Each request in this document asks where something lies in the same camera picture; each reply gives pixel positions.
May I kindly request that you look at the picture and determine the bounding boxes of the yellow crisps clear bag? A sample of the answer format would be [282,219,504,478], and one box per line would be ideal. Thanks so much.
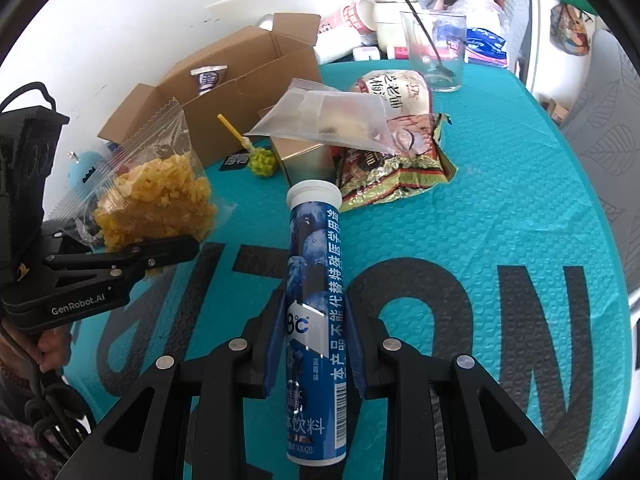
[50,100,235,252]

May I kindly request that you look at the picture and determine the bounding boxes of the blue tablet tube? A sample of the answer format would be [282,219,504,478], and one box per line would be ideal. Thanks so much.
[284,180,348,467]

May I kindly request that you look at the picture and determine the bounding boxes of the green candy yellow stick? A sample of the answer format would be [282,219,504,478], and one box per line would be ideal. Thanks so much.
[217,114,278,178]

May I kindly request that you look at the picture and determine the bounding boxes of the gold window box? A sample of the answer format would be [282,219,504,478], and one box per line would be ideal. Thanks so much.
[270,136,336,186]

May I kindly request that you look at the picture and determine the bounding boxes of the purple silver snack packet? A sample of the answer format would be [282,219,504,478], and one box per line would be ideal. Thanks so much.
[191,65,228,96]

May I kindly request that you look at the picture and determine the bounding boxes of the frosted zip bag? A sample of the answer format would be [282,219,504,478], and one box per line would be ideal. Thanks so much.
[250,78,400,154]

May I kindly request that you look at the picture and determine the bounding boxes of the green brown nut bag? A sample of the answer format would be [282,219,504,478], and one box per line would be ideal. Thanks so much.
[336,113,457,212]

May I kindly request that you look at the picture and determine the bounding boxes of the white red plum soup bag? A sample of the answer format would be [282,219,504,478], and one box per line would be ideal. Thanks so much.
[349,70,433,115]

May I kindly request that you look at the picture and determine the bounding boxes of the person's left hand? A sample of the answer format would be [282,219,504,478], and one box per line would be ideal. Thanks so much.
[1,320,72,378]

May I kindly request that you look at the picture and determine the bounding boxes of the light blue robot figure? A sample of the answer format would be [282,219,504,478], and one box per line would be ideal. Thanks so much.
[67,151,108,191]

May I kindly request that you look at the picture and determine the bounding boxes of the teal printed table mat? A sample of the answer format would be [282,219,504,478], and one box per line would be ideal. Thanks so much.
[65,65,632,479]

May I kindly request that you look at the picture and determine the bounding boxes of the brown cardboard box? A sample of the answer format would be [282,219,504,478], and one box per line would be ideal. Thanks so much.
[99,13,321,167]

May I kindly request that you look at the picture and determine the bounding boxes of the white foam board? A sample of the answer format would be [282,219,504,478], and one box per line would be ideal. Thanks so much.
[205,0,373,28]

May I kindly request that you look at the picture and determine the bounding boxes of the white paper roll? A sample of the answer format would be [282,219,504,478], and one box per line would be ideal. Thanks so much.
[314,29,361,65]

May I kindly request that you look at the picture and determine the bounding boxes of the white charger cube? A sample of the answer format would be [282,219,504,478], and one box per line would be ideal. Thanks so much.
[352,46,381,62]

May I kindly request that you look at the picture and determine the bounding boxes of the pink panda paper cups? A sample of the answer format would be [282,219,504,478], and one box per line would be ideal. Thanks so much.
[318,0,375,44]

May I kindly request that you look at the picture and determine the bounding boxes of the grey leaf pattern sofa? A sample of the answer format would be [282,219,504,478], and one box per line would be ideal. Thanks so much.
[561,29,639,300]

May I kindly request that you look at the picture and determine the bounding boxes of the black spoon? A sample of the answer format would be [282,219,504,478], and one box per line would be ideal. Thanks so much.
[404,0,454,78]

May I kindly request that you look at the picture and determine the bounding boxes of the clear drinking glass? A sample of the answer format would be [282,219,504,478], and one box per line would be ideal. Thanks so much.
[402,10,466,92]

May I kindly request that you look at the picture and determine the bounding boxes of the cream water jug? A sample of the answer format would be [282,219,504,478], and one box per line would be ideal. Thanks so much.
[373,0,419,58]

